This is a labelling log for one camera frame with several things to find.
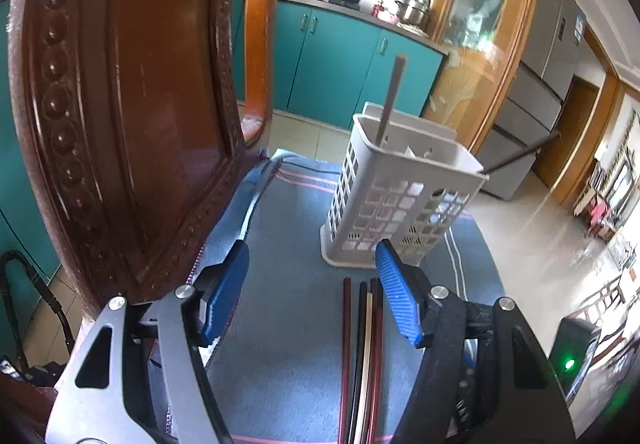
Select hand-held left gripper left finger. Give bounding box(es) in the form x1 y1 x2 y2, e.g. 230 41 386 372
45 240 251 444

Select wooden framed glass door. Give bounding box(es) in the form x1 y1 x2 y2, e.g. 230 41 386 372
422 0 543 155

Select black cable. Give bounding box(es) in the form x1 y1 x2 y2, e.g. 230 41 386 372
0 249 76 375

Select blue striped towel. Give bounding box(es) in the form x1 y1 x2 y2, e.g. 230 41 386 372
150 149 506 444

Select small pink container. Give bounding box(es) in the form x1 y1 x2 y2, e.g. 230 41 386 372
372 0 399 23

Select white chopstick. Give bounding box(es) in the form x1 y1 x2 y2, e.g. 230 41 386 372
356 293 373 444

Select pink chair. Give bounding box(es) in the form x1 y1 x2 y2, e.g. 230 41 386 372
590 201 615 237

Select dark grey chopstick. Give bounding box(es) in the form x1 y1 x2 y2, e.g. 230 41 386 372
481 130 562 175

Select stainless steel pot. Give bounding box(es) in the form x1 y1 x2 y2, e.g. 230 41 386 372
395 0 433 25

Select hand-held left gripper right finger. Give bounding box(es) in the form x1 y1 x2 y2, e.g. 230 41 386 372
375 238 576 444

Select silver refrigerator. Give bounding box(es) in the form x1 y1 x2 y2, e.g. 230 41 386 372
482 0 588 202

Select brown wooden door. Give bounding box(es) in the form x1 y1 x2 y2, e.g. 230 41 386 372
532 74 601 190

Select carved brown wooden chair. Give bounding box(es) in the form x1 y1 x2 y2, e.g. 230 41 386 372
0 0 287 444

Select white plastic utensil basket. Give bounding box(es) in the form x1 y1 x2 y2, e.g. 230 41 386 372
320 101 490 270

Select teal kitchen cabinets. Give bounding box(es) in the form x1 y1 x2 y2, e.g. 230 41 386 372
230 0 448 130

